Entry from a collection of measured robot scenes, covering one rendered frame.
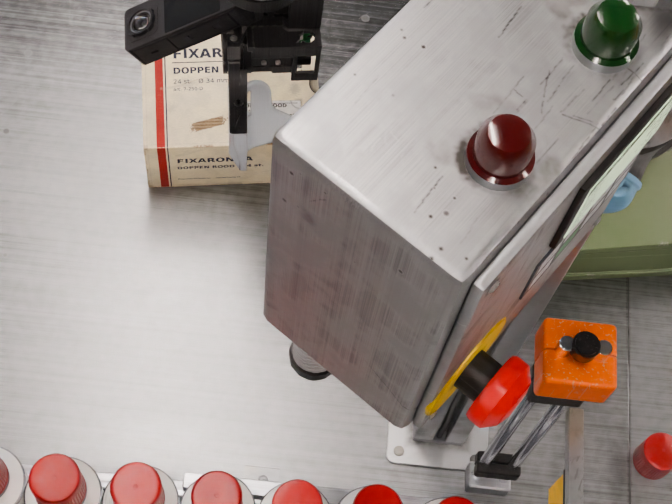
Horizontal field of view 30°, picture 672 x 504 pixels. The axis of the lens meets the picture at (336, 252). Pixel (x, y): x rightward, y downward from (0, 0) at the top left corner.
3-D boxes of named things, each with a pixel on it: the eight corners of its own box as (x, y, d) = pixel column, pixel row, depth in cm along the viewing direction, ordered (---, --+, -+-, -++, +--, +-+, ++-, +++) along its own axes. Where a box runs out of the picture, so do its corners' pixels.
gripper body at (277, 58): (316, 87, 108) (328, 4, 97) (216, 90, 107) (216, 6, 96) (310, 13, 111) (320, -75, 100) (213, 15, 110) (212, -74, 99)
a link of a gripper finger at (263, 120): (297, 182, 111) (298, 84, 106) (230, 184, 110) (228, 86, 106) (294, 166, 114) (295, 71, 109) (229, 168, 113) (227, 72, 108)
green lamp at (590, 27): (558, 47, 50) (572, 13, 48) (595, 7, 51) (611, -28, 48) (611, 85, 49) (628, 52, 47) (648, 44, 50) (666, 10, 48)
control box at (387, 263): (259, 317, 64) (267, 133, 47) (460, 107, 70) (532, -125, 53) (412, 445, 62) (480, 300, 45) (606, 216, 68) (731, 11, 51)
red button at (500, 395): (448, 382, 57) (500, 424, 57) (497, 324, 59) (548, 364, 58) (436, 407, 61) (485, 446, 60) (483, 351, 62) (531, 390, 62)
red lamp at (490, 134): (450, 162, 47) (460, 132, 45) (491, 118, 48) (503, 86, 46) (505, 204, 47) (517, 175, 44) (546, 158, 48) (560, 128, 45)
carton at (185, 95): (148, 187, 118) (143, 148, 111) (146, 76, 123) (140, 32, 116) (318, 180, 119) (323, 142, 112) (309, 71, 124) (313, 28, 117)
